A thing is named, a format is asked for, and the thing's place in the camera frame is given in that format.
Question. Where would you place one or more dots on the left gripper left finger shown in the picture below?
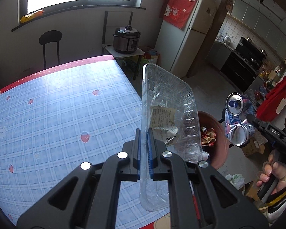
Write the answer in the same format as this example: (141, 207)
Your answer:
(136, 149)

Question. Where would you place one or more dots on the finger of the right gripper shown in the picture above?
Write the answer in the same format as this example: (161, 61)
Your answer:
(261, 126)

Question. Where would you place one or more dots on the crushed red can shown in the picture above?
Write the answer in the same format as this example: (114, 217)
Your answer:
(237, 129)

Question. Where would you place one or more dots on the person's right hand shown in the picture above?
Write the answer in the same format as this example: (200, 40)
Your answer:
(273, 167)

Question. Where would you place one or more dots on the blue plaid tablecloth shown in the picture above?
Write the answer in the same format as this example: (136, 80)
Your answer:
(53, 120)

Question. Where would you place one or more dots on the clear plastic tray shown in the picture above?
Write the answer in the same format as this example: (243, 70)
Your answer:
(169, 109)

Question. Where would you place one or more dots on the red fridge cover cloth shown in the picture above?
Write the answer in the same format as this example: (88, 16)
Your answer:
(177, 12)

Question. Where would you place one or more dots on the yellow orange bag on sill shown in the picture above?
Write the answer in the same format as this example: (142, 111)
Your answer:
(31, 16)

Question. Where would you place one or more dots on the terracotta plastic bin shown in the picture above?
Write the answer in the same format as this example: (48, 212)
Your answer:
(218, 153)

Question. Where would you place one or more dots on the white refrigerator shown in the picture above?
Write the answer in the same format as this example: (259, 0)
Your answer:
(179, 47)

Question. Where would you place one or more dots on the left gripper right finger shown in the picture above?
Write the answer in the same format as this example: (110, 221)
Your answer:
(152, 153)

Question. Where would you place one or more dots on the red hanging garment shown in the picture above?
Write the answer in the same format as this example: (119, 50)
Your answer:
(274, 103)

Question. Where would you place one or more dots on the small white side table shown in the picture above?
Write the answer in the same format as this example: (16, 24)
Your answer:
(117, 55)

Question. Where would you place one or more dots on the black kitchen stove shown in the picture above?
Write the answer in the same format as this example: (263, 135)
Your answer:
(242, 65)

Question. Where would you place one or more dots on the brown wrapper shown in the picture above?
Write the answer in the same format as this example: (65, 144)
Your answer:
(208, 136)

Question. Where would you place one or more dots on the green printed shopping bag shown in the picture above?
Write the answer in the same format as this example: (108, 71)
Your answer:
(150, 55)

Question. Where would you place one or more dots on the electric pressure cooker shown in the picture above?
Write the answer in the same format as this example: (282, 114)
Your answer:
(126, 39)

